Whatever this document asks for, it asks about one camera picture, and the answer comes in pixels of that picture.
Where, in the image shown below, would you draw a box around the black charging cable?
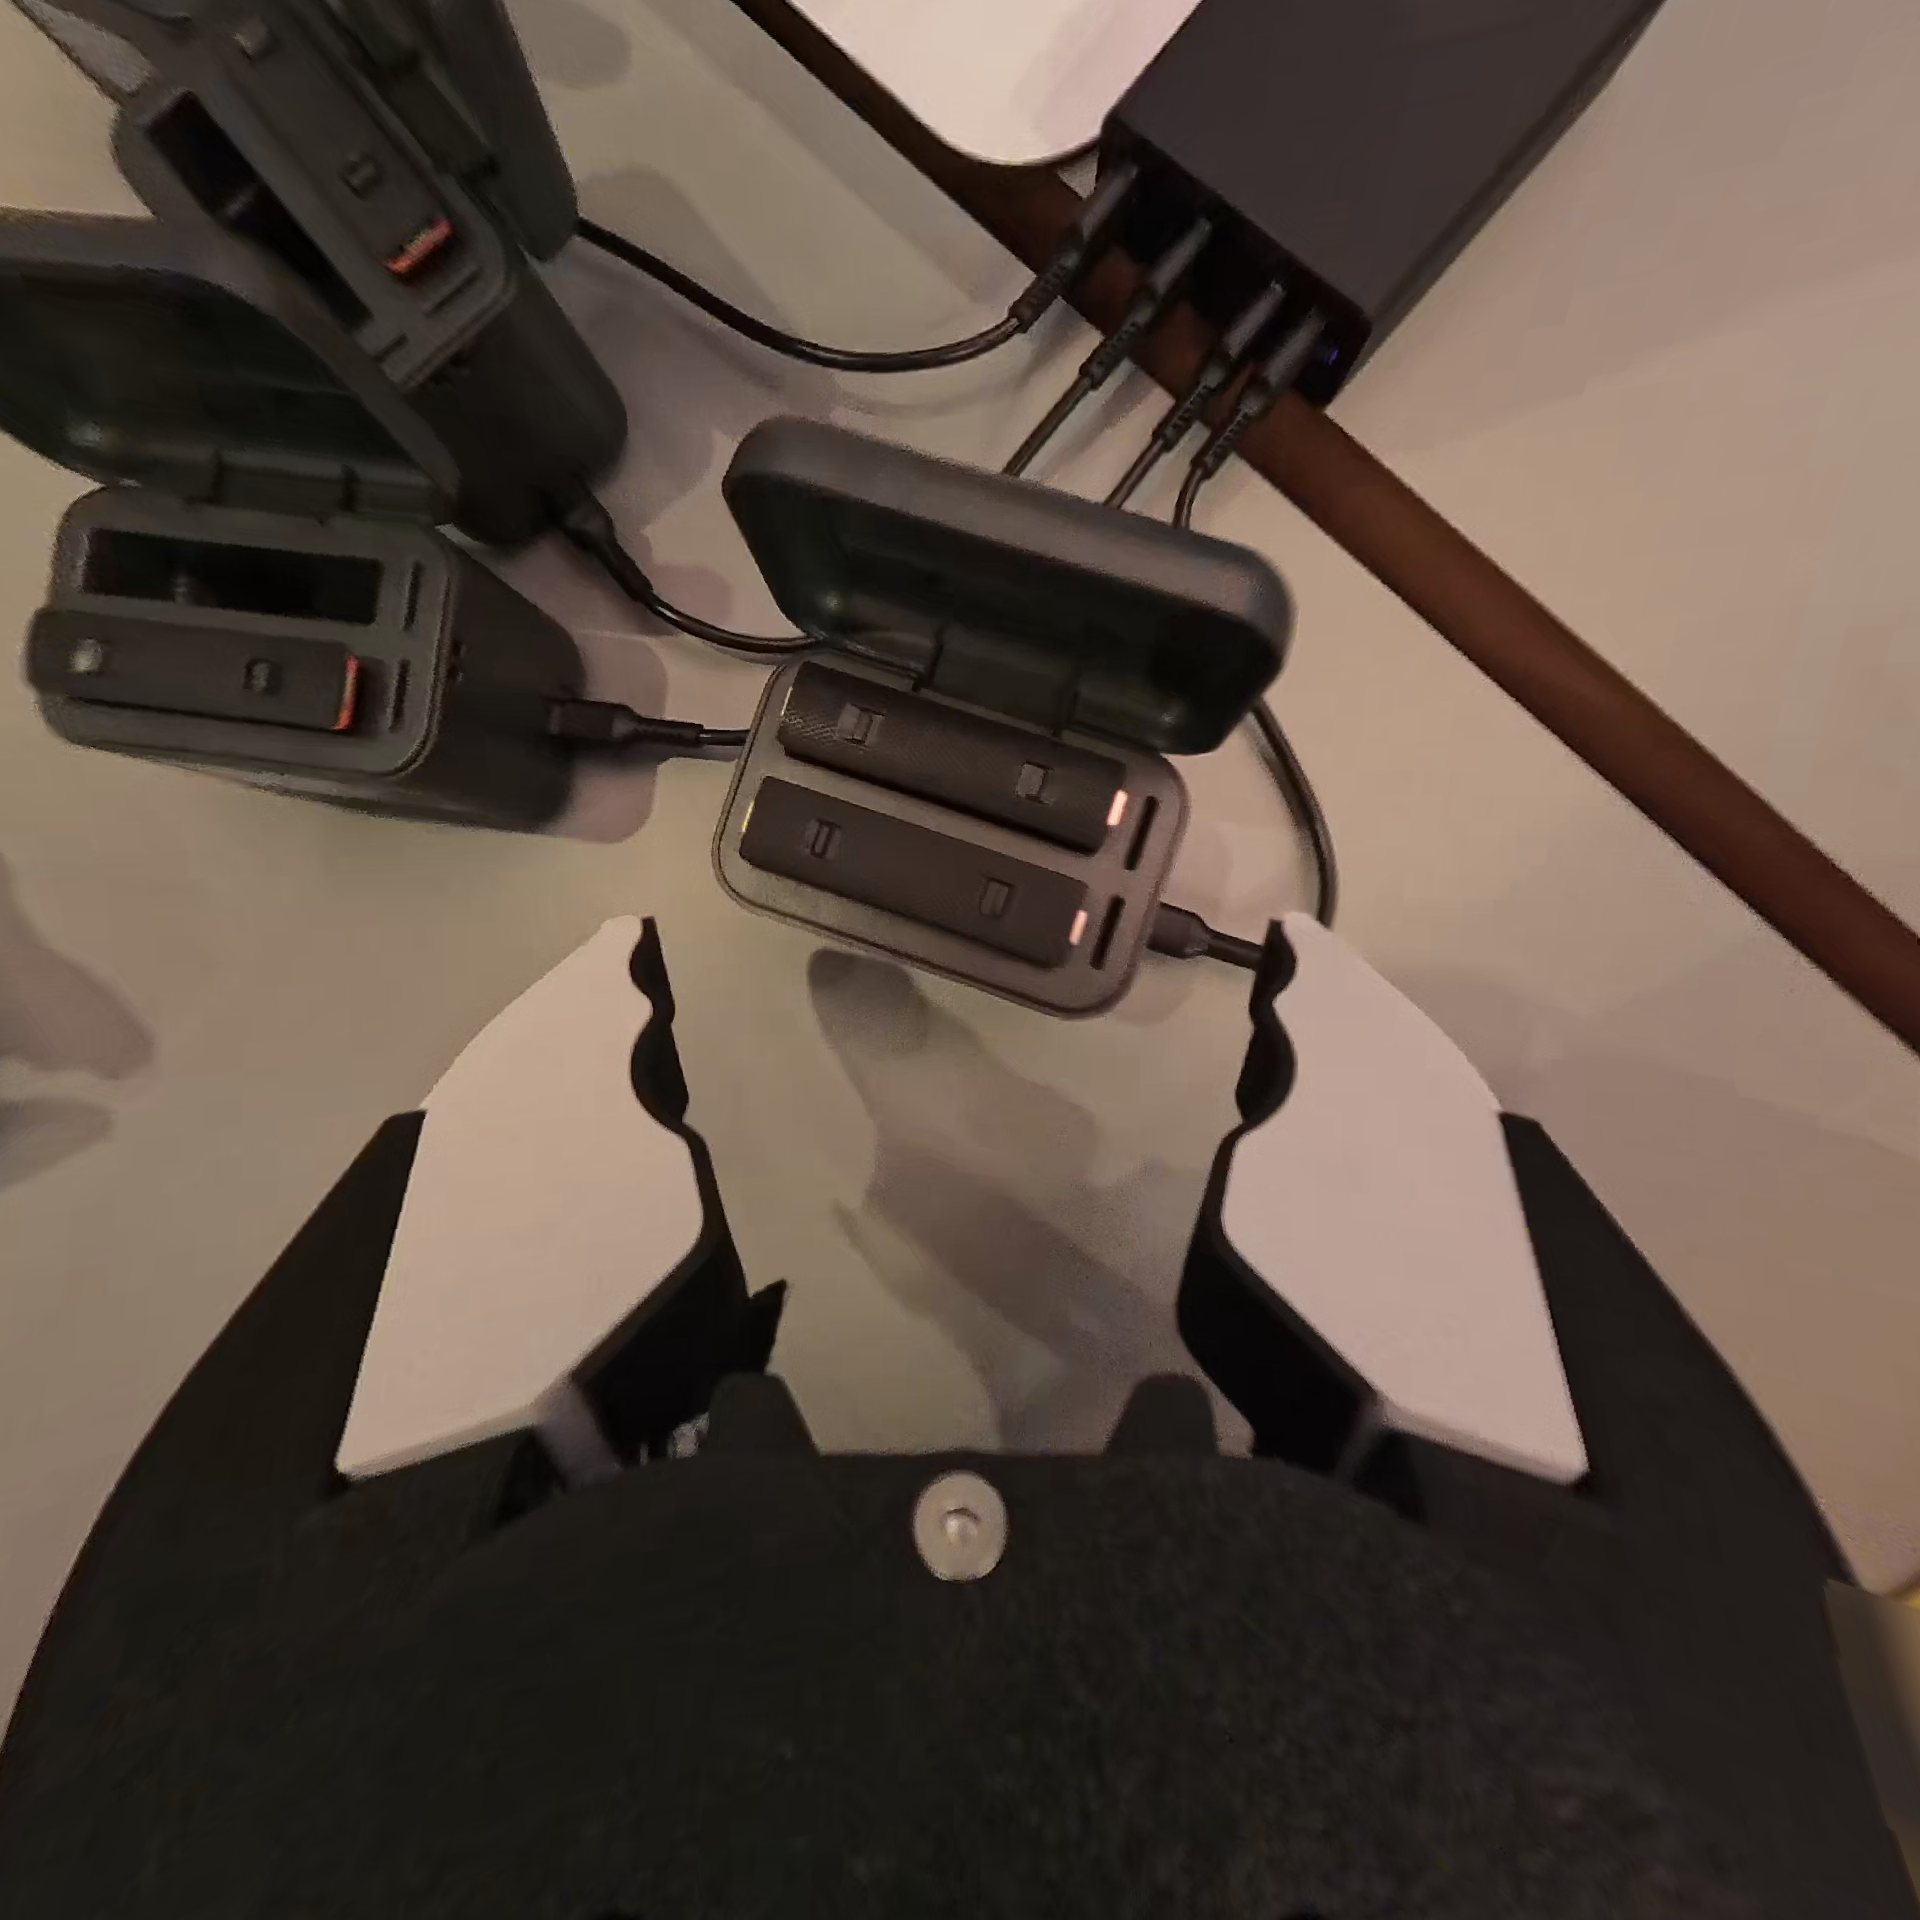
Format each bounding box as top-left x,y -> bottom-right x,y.
570,196 -> 1135,376
550,254 -> 1202,759
1104,301 -> 1277,517
1155,331 -> 1342,980

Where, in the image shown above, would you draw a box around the black multi-port power hub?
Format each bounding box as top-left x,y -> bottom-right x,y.
1090,0 -> 1670,408

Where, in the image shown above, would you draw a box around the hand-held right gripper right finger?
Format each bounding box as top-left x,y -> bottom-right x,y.
1176,918 -> 1589,1496

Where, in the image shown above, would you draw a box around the white stand base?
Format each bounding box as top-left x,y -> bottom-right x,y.
789,0 -> 1202,174

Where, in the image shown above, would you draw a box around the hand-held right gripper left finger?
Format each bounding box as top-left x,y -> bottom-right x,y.
337,918 -> 792,1488

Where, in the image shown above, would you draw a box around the black camera battery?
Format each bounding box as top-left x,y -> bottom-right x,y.
783,679 -> 1135,867
25,612 -> 388,744
738,781 -> 1117,969
316,124 -> 481,301

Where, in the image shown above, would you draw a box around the black battery charging case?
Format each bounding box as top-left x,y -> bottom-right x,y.
715,421 -> 1299,1023
0,211 -> 596,835
105,0 -> 638,546

